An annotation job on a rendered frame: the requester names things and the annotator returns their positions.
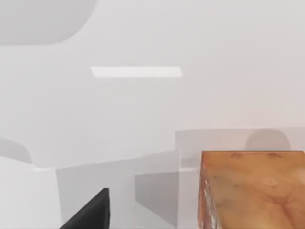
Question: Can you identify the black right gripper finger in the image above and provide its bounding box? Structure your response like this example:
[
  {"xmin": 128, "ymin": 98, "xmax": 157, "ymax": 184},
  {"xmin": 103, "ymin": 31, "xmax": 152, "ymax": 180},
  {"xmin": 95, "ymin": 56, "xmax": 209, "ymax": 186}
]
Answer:
[{"xmin": 59, "ymin": 187, "xmax": 112, "ymax": 229}]

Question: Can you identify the orange-brown box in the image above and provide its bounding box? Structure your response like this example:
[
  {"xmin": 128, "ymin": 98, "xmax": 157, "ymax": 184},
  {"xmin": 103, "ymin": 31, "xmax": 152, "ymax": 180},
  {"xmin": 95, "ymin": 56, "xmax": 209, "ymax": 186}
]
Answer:
[{"xmin": 197, "ymin": 150, "xmax": 305, "ymax": 229}]

